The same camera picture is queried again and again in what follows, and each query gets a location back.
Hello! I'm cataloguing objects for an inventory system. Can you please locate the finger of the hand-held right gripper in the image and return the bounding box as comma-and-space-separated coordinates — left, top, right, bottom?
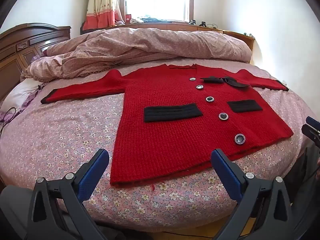
306, 116, 320, 130
301, 124, 320, 147

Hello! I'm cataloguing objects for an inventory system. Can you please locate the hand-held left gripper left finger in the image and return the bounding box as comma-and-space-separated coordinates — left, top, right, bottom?
26, 148, 110, 240

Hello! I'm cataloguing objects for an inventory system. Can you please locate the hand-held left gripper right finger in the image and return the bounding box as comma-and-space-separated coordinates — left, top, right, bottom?
211, 148, 293, 240

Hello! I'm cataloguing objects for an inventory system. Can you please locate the red knitted cardigan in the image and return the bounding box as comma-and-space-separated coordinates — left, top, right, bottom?
41, 64, 294, 188

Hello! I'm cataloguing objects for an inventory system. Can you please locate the pile of clothes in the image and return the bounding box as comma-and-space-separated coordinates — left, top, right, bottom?
131, 16, 173, 23

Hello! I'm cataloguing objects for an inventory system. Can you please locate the bed with pink floral sheet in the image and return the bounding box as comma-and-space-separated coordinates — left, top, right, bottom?
0, 55, 320, 233

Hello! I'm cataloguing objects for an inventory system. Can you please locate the white and purple pillow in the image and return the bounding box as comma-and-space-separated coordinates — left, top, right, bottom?
0, 79, 45, 123

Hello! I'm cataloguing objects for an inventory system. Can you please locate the dark wooden headboard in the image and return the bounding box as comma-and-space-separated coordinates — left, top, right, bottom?
0, 23, 72, 100

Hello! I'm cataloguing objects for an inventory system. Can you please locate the pink floral quilt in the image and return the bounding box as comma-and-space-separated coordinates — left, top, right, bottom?
20, 27, 253, 82

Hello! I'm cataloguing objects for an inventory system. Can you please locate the wooden window ledge cabinet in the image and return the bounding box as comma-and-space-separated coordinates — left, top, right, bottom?
80, 21, 255, 53

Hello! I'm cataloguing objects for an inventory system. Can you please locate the cream and red curtain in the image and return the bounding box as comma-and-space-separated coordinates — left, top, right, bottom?
82, 0, 123, 30

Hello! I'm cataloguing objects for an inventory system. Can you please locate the wooden framed window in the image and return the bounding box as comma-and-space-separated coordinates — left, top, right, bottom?
120, 0, 194, 23

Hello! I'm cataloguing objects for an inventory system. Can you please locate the black cable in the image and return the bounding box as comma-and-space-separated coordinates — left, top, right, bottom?
0, 107, 15, 138

